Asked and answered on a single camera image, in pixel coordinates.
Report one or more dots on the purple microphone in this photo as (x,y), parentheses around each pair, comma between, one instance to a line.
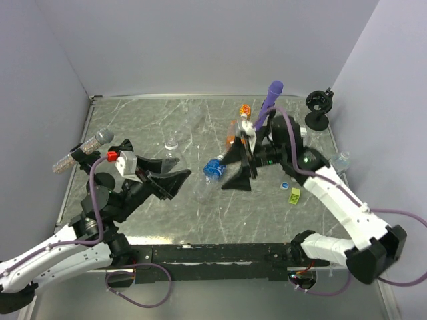
(274,91)

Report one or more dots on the orange drink bottle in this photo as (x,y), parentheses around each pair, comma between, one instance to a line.
(245,113)

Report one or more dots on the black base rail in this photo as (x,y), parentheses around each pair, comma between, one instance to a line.
(202,262)

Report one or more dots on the silver glitter microphone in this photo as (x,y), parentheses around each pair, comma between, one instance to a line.
(102,137)

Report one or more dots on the blue white bottle cap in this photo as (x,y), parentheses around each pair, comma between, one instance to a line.
(284,185)

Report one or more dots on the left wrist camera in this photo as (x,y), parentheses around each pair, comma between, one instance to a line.
(125,163)

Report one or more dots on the green toy block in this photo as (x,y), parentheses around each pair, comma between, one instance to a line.
(294,196)

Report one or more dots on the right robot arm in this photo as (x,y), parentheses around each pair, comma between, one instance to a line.
(373,246)

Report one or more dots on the black microphone stand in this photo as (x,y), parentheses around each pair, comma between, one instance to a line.
(86,161)

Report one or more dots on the empty black stand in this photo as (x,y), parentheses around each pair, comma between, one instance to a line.
(121,148)

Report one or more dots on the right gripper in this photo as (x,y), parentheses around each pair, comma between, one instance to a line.
(240,181)

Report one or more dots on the purple microphone stand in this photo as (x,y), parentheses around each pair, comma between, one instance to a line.
(272,113)

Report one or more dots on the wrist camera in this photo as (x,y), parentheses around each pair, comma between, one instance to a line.
(245,129)
(125,163)

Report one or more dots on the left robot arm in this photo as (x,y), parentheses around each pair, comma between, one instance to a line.
(90,240)

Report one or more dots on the blue label water bottle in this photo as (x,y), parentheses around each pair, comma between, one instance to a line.
(211,175)

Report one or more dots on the small clear labelled bottle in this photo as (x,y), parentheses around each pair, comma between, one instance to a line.
(340,162)

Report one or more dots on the black round clamp stand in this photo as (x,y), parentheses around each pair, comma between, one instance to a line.
(319,103)

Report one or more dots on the clear bottle white cap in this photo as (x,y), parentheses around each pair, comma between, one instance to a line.
(173,151)

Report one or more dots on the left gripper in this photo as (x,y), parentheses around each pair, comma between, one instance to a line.
(164,186)

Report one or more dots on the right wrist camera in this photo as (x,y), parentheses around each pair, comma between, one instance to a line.
(245,129)

